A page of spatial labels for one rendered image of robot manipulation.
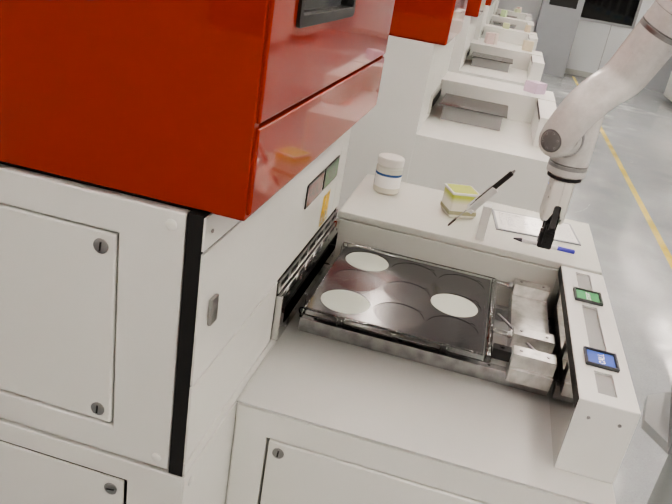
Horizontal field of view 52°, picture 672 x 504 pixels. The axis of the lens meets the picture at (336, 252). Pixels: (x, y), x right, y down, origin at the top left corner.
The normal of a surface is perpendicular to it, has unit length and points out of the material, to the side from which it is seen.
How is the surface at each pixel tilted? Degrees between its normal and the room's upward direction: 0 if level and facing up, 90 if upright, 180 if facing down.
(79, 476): 90
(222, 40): 90
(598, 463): 90
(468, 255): 90
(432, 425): 0
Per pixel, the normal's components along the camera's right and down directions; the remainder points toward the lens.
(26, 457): -0.24, 0.36
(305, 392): 0.15, -0.91
